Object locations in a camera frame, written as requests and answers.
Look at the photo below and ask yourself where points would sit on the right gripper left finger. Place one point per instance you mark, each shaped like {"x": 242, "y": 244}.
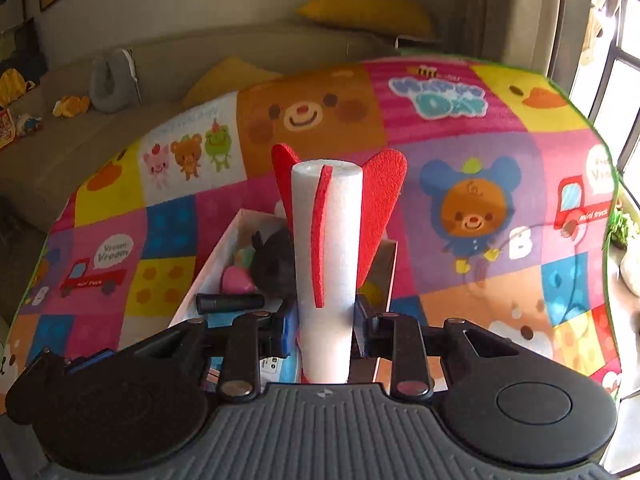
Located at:
{"x": 255, "y": 336}

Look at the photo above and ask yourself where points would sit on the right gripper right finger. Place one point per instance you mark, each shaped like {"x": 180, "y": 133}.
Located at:
{"x": 397, "y": 338}

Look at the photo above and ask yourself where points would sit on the blue white tissue pack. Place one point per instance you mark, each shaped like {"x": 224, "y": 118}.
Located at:
{"x": 271, "y": 370}

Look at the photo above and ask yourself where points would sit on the pink cardboard box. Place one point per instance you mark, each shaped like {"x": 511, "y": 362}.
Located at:
{"x": 377, "y": 288}

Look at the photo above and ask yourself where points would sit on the pink teal squishy toy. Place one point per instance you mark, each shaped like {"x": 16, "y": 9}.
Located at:
{"x": 236, "y": 279}

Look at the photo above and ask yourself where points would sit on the black plush toy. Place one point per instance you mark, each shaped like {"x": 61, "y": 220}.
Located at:
{"x": 273, "y": 265}

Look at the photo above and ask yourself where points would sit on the white red foam rocket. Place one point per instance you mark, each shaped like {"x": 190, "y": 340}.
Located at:
{"x": 338, "y": 212}

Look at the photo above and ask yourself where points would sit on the colourful cartoon play mat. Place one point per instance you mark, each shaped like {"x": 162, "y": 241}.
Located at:
{"x": 501, "y": 218}

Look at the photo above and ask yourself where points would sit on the grey neck pillow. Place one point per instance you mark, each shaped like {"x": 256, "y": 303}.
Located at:
{"x": 114, "y": 84}

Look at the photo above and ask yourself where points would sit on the yellow duck plush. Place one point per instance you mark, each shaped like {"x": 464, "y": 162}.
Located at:
{"x": 71, "y": 106}

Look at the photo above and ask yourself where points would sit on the yellow pillow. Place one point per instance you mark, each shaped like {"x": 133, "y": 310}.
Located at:
{"x": 384, "y": 17}

